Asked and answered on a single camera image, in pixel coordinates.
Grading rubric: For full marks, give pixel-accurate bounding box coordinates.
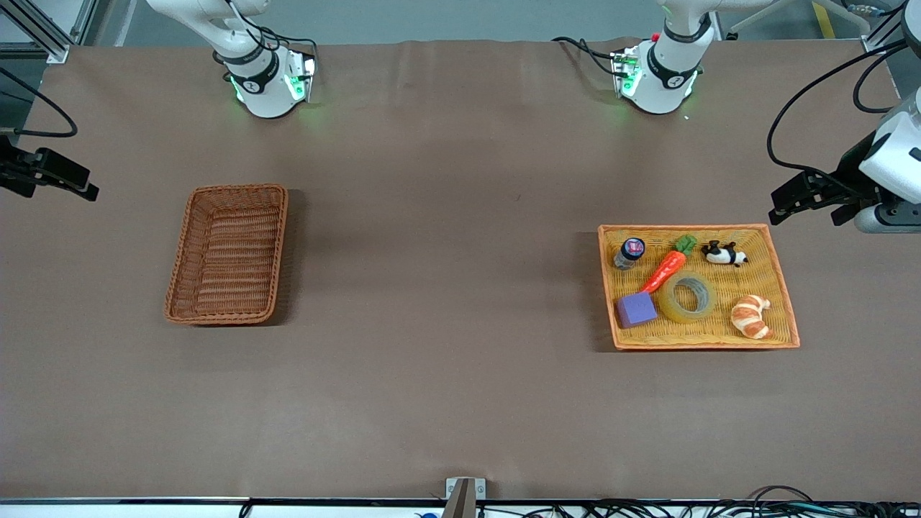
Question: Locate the yellowish clear tape roll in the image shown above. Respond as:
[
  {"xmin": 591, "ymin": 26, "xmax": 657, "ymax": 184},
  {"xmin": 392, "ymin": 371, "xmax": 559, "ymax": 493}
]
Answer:
[{"xmin": 659, "ymin": 271, "xmax": 718, "ymax": 324}]

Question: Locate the yellow woven tray basket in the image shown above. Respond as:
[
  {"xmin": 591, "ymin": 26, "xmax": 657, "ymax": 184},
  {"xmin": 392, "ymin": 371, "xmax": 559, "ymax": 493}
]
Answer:
[{"xmin": 597, "ymin": 223, "xmax": 802, "ymax": 352}]

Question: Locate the brown woven wicker basket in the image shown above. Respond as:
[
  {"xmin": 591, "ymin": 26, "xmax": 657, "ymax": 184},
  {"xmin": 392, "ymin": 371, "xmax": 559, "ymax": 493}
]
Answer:
[{"xmin": 163, "ymin": 183, "xmax": 290, "ymax": 327}]

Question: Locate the black white panda toy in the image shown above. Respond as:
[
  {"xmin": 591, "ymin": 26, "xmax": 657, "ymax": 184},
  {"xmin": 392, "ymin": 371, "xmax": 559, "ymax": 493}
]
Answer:
[{"xmin": 701, "ymin": 240, "xmax": 750, "ymax": 268}]

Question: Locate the toy croissant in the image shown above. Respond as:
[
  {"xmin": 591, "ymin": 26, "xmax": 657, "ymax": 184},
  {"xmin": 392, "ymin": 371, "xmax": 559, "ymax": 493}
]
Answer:
[{"xmin": 730, "ymin": 294, "xmax": 773, "ymax": 341}]

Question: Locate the orange toy carrot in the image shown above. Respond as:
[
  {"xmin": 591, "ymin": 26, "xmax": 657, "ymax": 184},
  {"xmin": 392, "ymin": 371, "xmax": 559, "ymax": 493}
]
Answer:
[{"xmin": 638, "ymin": 234, "xmax": 699, "ymax": 295}]

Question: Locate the small bottle blue cap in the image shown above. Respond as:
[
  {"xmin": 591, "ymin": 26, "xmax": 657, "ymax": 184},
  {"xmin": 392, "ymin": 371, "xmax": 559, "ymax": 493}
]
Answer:
[{"xmin": 613, "ymin": 237, "xmax": 647, "ymax": 272}]

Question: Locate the purple foam cube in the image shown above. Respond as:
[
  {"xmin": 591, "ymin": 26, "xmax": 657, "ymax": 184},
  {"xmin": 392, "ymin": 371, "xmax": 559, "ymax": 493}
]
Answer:
[{"xmin": 615, "ymin": 291, "xmax": 659, "ymax": 330}]

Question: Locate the brown table cover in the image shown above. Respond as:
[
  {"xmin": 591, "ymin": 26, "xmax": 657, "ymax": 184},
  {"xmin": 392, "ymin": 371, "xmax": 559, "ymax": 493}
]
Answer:
[{"xmin": 0, "ymin": 37, "xmax": 921, "ymax": 503}]

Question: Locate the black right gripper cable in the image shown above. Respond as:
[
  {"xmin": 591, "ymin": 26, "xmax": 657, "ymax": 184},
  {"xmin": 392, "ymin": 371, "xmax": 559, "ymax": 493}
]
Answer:
[{"xmin": 0, "ymin": 65, "xmax": 79, "ymax": 140}]

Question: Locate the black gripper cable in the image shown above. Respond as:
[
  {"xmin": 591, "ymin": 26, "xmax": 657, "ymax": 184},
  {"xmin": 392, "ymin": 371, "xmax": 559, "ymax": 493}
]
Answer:
[
  {"xmin": 0, "ymin": 65, "xmax": 79, "ymax": 140},
  {"xmin": 766, "ymin": 36, "xmax": 921, "ymax": 182}
]

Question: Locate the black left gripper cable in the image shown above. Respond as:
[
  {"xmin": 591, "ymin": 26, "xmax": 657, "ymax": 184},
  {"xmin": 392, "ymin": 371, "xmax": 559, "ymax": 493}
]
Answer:
[{"xmin": 766, "ymin": 36, "xmax": 921, "ymax": 182}]

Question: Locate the aluminium frame profile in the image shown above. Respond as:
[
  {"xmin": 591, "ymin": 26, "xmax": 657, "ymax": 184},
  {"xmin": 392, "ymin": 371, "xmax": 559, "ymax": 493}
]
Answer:
[
  {"xmin": 862, "ymin": 0, "xmax": 921, "ymax": 55},
  {"xmin": 0, "ymin": 0, "xmax": 99, "ymax": 65}
]

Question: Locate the black right base cable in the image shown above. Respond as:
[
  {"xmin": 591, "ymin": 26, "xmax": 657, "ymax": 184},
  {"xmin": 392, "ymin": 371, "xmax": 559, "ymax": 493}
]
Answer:
[{"xmin": 224, "ymin": 0, "xmax": 319, "ymax": 73}]

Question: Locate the black base cable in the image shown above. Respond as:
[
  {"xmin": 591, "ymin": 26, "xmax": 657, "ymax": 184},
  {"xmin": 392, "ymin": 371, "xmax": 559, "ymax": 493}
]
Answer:
[
  {"xmin": 224, "ymin": 0, "xmax": 319, "ymax": 73},
  {"xmin": 551, "ymin": 35, "xmax": 622, "ymax": 77}
]

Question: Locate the black left base cable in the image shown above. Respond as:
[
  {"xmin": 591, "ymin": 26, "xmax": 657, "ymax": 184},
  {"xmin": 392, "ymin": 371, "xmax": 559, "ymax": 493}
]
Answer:
[{"xmin": 551, "ymin": 35, "xmax": 622, "ymax": 77}]

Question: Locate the black cable bundle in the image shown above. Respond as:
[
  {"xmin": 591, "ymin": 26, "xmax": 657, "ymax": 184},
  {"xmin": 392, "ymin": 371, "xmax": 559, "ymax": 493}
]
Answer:
[{"xmin": 475, "ymin": 485, "xmax": 921, "ymax": 518}]

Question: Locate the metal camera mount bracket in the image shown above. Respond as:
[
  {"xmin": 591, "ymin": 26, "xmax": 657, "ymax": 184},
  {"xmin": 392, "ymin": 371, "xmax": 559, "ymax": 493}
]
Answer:
[{"xmin": 445, "ymin": 477, "xmax": 487, "ymax": 518}]

